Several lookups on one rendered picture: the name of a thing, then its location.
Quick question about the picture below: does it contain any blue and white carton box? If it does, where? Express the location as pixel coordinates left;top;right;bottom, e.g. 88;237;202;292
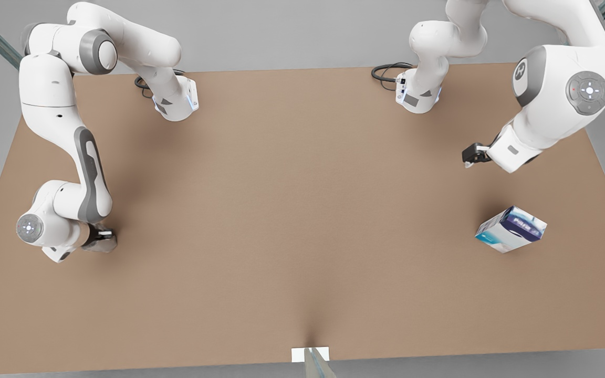
474;205;548;254

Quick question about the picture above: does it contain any black cable loop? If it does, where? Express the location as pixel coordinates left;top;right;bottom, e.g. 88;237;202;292
371;62;414;92
134;69;186;99

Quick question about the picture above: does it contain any white post foot plate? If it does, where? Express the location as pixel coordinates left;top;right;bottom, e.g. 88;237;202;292
291;346;330;363

